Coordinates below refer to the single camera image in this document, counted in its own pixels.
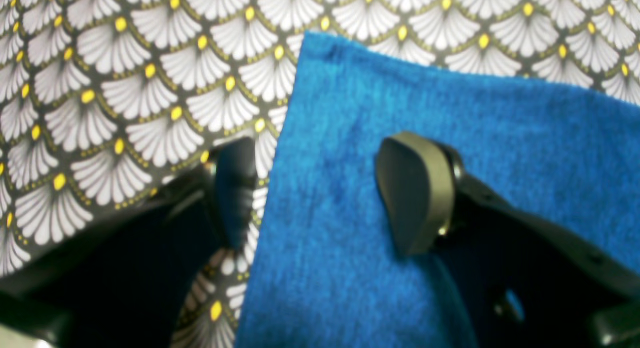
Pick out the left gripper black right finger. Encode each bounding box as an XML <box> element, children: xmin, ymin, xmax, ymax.
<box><xmin>375</xmin><ymin>132</ymin><xmax>639</xmax><ymax>348</ymax></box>

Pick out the fan-patterned tablecloth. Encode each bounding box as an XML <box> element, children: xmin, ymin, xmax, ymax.
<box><xmin>0</xmin><ymin>0</ymin><xmax>639</xmax><ymax>348</ymax></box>

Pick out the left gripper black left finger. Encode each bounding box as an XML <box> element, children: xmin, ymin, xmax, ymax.
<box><xmin>1</xmin><ymin>138</ymin><xmax>257</xmax><ymax>348</ymax></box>

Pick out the blue T-shirt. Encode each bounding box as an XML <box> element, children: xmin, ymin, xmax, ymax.
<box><xmin>235</xmin><ymin>32</ymin><xmax>639</xmax><ymax>348</ymax></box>

